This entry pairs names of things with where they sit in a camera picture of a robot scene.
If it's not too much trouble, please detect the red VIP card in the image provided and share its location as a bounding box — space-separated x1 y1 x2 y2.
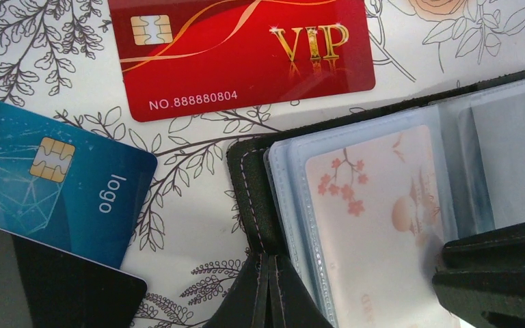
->
109 1 376 122

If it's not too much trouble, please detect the black card upper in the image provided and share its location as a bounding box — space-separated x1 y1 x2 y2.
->
12 236 148 327

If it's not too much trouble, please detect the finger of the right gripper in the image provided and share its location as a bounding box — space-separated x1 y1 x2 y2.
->
442 223 525 269
432 267 525 327

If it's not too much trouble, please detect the floral patterned table mat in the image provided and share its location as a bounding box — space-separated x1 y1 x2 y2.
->
0 1 525 327

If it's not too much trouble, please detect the black card holder wallet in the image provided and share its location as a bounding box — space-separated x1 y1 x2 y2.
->
208 71 525 327

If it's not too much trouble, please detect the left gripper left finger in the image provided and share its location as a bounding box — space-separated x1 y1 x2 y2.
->
204 254 269 328

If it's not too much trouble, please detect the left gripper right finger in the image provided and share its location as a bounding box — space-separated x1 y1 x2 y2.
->
269 256 332 328

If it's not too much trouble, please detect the blue card under black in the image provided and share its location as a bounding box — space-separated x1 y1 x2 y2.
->
0 102 157 268

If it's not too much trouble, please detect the pale pink blossom card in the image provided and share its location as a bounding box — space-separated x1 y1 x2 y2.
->
306 125 460 327

